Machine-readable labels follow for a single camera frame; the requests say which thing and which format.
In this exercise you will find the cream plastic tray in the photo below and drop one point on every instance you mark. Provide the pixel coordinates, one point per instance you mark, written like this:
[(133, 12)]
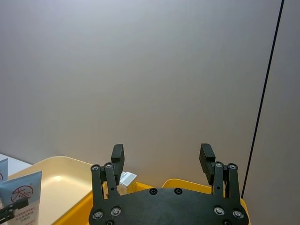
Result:
[(65, 178)]

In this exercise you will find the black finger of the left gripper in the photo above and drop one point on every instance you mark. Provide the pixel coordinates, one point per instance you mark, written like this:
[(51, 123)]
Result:
[(12, 207)]

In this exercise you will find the small white box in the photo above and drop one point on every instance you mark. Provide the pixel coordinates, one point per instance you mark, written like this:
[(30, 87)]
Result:
[(127, 180)]

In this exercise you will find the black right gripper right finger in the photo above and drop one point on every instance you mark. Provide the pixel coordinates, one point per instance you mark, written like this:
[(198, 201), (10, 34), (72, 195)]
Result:
[(207, 164)]

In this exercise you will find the yellow plastic bin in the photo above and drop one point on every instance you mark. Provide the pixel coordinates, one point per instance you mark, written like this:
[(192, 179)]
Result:
[(78, 211), (187, 184)]

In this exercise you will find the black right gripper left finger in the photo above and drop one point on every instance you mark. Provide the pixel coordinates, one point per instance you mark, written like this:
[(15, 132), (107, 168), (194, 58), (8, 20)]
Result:
[(118, 161)]

